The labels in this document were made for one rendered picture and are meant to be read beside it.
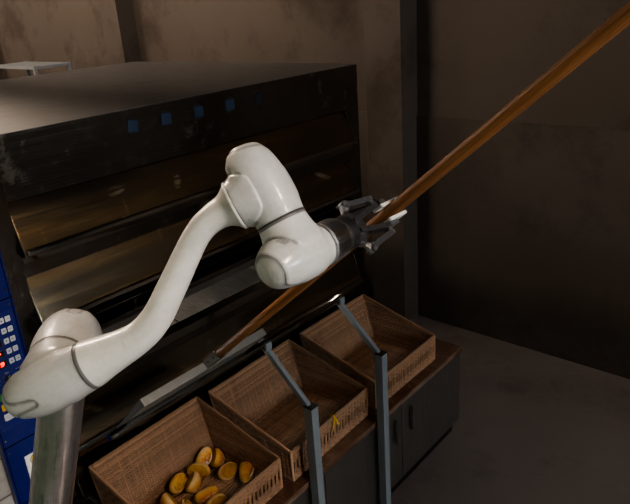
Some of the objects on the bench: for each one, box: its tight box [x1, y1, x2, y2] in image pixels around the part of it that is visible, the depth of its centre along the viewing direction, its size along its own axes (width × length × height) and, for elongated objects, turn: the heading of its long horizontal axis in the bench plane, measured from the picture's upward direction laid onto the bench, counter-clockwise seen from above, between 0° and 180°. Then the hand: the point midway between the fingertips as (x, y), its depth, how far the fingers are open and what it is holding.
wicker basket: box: [208, 339, 368, 482], centre depth 294 cm, size 49×56×28 cm
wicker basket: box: [88, 396, 283, 504], centre depth 252 cm, size 49×56×28 cm
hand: (390, 211), depth 149 cm, fingers closed on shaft, 3 cm apart
